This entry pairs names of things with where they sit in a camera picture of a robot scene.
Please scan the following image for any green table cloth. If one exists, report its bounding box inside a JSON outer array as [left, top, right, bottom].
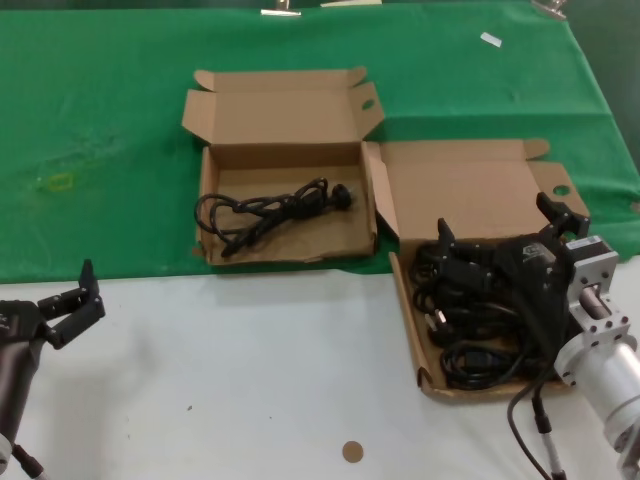
[[0, 0, 640, 286]]

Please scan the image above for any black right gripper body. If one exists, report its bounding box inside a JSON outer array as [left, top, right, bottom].
[[492, 229, 574, 362]]

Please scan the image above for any yellow green ring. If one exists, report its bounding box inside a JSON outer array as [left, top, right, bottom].
[[43, 172, 76, 194]]

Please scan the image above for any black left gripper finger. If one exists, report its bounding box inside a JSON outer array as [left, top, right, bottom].
[[36, 258, 100, 318], [46, 295, 108, 350]]

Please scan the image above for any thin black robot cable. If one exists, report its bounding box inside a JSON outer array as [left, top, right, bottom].
[[506, 372, 554, 480]]

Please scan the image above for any brown cardboard box, torn rim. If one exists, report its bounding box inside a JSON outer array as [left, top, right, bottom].
[[180, 67, 385, 266]]

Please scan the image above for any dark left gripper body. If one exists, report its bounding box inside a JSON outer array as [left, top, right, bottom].
[[0, 299, 51, 442]]

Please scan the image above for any brown cardboard box, intact rim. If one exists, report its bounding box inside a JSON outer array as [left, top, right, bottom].
[[362, 138, 592, 406]]

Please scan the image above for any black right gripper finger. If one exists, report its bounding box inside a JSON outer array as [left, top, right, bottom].
[[437, 217, 502, 292], [535, 191, 592, 242]]

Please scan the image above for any black power cable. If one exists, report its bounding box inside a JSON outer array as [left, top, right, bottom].
[[194, 178, 359, 260], [426, 305, 564, 391], [409, 239, 526, 315]]

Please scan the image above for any black cable with silver connector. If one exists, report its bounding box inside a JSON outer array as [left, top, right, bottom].
[[530, 387, 569, 480], [11, 443, 47, 480]]

